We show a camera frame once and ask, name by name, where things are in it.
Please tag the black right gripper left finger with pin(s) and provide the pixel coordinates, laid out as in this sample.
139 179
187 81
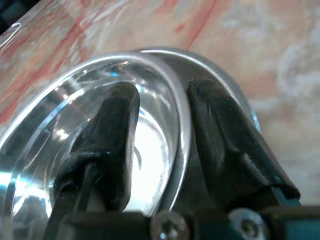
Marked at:
110 140

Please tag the clear plastic table cover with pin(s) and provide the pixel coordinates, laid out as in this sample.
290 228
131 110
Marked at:
37 40

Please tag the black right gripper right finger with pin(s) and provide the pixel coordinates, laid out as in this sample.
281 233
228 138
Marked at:
220 140

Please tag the clear glass bowl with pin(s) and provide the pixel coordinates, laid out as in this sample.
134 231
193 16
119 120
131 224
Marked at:
160 82

